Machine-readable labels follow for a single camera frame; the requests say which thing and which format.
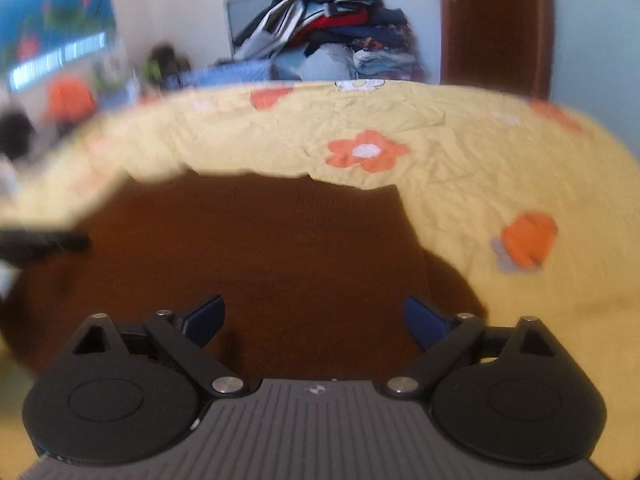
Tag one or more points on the green black items on shelf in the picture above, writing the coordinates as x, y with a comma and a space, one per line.
163, 62

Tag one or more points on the brown knitted garment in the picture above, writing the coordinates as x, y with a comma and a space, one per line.
314, 275

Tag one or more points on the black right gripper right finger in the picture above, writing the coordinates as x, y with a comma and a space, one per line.
444, 340

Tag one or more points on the black left gripper tip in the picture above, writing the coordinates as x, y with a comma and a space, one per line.
20, 245

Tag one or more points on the orange cloth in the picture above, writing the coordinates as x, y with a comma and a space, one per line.
69, 99

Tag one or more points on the pile of mixed clothes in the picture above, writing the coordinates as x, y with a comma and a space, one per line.
333, 40

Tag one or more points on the yellow floral bed sheet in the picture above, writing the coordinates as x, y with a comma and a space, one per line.
537, 207

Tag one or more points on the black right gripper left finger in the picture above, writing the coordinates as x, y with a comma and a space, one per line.
182, 338

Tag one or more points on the brown wooden door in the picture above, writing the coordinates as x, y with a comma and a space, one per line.
501, 45

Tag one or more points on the blue striped quilt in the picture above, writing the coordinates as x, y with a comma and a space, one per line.
224, 74

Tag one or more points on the blue lotus wall poster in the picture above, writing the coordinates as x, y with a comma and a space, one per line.
39, 37

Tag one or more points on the grey monitor screen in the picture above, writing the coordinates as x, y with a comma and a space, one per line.
239, 13

